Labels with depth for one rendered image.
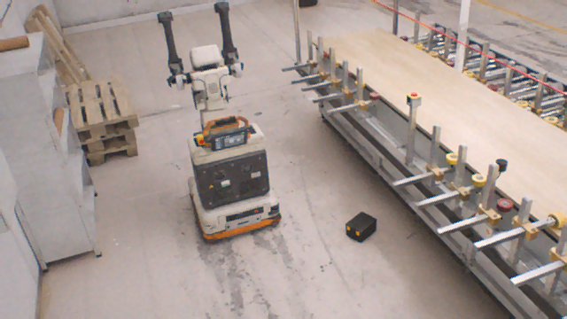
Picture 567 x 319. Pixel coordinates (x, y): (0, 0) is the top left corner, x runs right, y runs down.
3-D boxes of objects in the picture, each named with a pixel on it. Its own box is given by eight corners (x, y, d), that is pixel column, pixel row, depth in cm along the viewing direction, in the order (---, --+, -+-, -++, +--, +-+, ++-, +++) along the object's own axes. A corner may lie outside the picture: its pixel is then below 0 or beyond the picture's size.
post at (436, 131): (429, 192, 318) (436, 127, 292) (426, 190, 320) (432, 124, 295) (434, 191, 318) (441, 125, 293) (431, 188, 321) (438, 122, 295)
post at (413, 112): (407, 167, 336) (412, 107, 311) (404, 163, 340) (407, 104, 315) (414, 165, 337) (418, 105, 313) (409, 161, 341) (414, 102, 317)
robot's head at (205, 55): (221, 60, 364) (216, 42, 366) (193, 66, 359) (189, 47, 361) (221, 68, 378) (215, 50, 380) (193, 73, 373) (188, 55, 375)
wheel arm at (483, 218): (438, 238, 257) (439, 232, 255) (435, 235, 260) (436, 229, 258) (507, 215, 268) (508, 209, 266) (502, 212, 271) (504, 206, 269)
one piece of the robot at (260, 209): (271, 212, 388) (270, 203, 384) (219, 226, 378) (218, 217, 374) (270, 210, 390) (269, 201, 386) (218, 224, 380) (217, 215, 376)
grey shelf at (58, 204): (42, 272, 375) (-42, 86, 292) (48, 206, 448) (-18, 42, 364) (102, 256, 386) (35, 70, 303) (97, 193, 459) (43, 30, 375)
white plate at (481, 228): (489, 245, 268) (492, 230, 263) (460, 217, 289) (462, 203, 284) (490, 244, 268) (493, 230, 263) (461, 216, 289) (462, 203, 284)
